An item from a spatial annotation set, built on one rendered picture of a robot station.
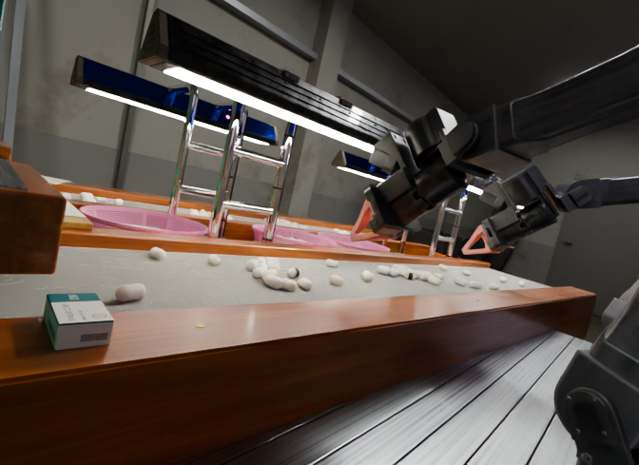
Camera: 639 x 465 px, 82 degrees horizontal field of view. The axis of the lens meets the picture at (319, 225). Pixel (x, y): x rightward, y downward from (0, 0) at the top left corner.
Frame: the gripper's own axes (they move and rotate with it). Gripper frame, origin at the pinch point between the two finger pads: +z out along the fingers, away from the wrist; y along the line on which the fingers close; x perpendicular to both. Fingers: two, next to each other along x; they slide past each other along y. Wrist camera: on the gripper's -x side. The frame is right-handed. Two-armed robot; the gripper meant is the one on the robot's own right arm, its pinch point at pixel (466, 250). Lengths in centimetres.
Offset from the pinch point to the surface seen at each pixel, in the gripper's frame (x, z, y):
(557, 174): -201, 39, -649
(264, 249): -11.8, 28.4, 36.4
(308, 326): 14, -2, 58
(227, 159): -29, 21, 47
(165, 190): -168, 228, -39
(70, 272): -2, 20, 76
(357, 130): -25.9, -0.9, 29.1
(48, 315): 10, 1, 81
